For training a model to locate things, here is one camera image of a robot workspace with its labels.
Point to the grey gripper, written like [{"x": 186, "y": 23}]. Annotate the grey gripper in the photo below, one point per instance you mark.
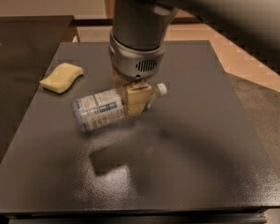
[{"x": 134, "y": 62}]

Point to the blue labelled plastic bottle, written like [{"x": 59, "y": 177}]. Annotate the blue labelled plastic bottle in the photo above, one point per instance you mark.
[{"x": 101, "y": 109}]

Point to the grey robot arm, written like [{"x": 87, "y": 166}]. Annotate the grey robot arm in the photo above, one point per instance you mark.
[{"x": 139, "y": 27}]

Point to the yellow sponge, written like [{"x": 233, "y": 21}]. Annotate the yellow sponge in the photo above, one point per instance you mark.
[{"x": 62, "y": 78}]

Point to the dark side table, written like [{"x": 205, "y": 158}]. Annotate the dark side table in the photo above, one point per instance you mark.
[{"x": 27, "y": 47}]

